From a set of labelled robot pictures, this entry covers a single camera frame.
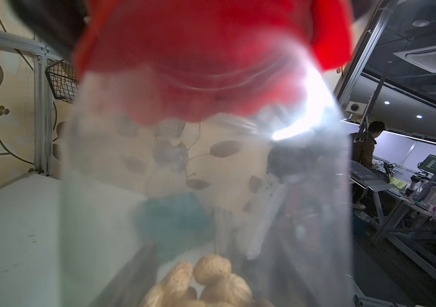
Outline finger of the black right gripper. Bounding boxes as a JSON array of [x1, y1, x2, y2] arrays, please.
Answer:
[[8, 0, 88, 60]]

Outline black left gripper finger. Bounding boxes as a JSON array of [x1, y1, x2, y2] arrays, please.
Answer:
[[90, 243, 158, 306]]

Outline red jar lid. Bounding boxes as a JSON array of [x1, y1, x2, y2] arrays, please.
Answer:
[[72, 1, 353, 125]]

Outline clear peanut jar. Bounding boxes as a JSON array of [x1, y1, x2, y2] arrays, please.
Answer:
[[59, 68, 354, 306]]

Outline person in background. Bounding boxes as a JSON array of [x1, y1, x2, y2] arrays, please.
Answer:
[[350, 120, 386, 210]]

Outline computer monitor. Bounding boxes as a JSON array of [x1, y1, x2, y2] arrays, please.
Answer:
[[418, 155, 436, 175]]

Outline black wire basket right wall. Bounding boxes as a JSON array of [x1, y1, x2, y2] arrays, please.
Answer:
[[45, 59, 79, 104]]

